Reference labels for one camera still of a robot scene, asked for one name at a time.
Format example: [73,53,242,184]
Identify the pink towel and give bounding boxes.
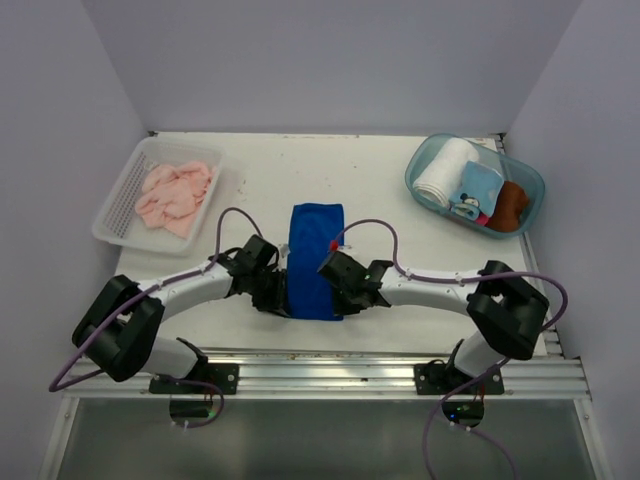
[134,161,216,239]

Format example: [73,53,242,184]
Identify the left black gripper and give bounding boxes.
[248,265,291,315]

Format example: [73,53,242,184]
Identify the teal transparent plastic tub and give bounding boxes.
[404,133,545,239]

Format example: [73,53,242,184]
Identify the aluminium rail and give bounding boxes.
[64,344,593,401]

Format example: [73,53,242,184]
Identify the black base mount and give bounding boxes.
[413,359,505,396]
[149,363,240,395]

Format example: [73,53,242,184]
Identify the white rolled towel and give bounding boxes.
[409,137,479,208]

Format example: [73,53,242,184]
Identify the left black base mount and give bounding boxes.
[149,363,240,395]

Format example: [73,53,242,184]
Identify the light blue cartoon towel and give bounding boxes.
[449,162,504,222]

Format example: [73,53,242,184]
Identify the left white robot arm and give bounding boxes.
[72,235,290,393]

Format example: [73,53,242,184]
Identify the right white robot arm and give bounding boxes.
[318,251,549,393]

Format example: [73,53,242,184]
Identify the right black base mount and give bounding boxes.
[413,359,505,396]

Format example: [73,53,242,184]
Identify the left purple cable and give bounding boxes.
[48,207,261,429]

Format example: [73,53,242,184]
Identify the purple cable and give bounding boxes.
[48,207,261,429]
[329,218,570,480]

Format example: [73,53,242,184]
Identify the brown rolled towel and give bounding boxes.
[486,181,530,233]

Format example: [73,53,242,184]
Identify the white plastic basket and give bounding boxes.
[92,137,223,255]

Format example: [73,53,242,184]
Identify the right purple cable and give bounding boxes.
[329,218,570,480]

